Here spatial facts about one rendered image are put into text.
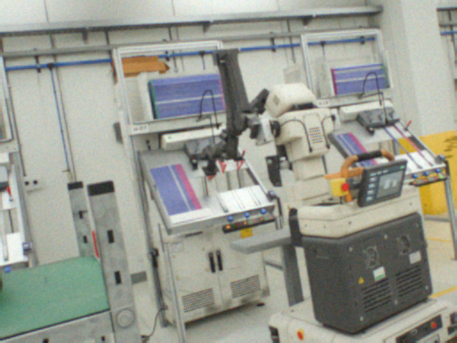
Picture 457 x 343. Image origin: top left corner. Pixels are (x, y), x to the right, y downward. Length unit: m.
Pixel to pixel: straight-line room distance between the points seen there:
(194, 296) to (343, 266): 1.50
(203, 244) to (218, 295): 0.36
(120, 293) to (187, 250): 2.63
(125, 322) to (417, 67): 5.43
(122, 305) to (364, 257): 1.59
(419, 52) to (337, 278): 4.20
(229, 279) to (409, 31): 3.65
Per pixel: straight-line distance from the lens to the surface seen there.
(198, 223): 2.92
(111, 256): 0.61
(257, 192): 3.16
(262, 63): 5.38
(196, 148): 3.30
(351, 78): 4.04
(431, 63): 6.03
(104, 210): 0.61
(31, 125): 4.75
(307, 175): 2.39
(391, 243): 2.22
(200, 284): 3.31
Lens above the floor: 1.11
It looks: 1 degrees down
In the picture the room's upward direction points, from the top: 10 degrees counter-clockwise
